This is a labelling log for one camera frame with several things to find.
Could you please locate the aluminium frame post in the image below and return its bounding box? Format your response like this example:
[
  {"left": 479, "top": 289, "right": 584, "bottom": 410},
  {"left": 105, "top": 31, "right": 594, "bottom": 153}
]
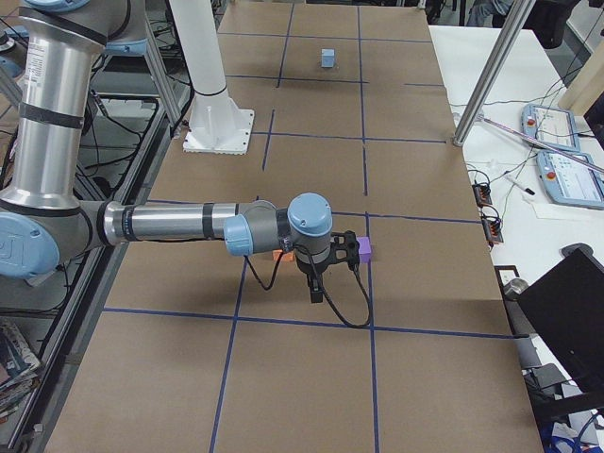
[{"left": 453, "top": 0, "right": 536, "bottom": 146}]

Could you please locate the teach pendant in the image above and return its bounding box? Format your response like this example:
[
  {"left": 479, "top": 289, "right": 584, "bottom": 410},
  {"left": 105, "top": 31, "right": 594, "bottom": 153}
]
[
  {"left": 537, "top": 150, "right": 603, "bottom": 210},
  {"left": 521, "top": 103, "right": 581, "bottom": 152}
]

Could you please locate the black marker pen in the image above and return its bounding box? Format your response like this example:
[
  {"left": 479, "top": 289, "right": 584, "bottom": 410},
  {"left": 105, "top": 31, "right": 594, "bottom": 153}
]
[{"left": 505, "top": 174, "right": 535, "bottom": 196}]

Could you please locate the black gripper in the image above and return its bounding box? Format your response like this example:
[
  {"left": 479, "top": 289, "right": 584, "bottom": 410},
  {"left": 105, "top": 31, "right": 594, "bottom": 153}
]
[{"left": 309, "top": 230, "right": 359, "bottom": 303}]

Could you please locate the stack of magazines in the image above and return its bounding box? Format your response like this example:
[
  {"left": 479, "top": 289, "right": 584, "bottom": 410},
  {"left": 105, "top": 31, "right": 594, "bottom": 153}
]
[{"left": 1, "top": 317, "right": 42, "bottom": 423}]

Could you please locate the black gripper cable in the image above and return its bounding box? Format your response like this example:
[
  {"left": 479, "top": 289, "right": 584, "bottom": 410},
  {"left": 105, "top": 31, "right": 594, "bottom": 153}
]
[{"left": 244, "top": 244, "right": 372, "bottom": 328}]

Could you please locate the lower teach pendant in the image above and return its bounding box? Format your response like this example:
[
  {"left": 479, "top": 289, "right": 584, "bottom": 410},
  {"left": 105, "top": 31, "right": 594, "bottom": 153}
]
[{"left": 537, "top": 150, "right": 603, "bottom": 210}]

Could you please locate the light blue foam block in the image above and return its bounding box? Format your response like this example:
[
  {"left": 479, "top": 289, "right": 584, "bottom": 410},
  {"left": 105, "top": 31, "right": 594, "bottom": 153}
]
[{"left": 320, "top": 48, "right": 336, "bottom": 69}]

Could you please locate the black monitor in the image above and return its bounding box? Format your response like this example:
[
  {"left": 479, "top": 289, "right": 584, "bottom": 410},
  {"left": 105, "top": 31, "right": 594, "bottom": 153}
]
[{"left": 518, "top": 249, "right": 603, "bottom": 392}]

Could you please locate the upper teach pendant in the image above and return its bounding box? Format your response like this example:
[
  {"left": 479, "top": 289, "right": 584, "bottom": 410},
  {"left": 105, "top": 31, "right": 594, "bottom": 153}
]
[{"left": 521, "top": 103, "right": 581, "bottom": 152}]

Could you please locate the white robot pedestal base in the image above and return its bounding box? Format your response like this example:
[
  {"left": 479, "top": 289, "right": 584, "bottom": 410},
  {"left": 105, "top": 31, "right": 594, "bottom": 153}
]
[{"left": 170, "top": 0, "right": 255, "bottom": 155}]

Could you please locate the purple foam block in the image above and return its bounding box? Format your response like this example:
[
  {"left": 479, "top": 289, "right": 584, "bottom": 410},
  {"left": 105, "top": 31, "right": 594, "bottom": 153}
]
[{"left": 357, "top": 236, "right": 373, "bottom": 263}]

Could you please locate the orange foam block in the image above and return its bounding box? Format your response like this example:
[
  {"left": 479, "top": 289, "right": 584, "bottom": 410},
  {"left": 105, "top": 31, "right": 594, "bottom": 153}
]
[{"left": 272, "top": 250, "right": 294, "bottom": 262}]

